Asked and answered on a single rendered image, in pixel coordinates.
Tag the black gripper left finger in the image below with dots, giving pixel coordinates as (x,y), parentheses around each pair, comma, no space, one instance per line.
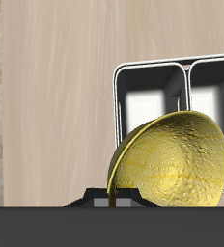
(90,194)

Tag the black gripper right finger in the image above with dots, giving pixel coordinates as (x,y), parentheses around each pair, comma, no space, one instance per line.
(129,194)

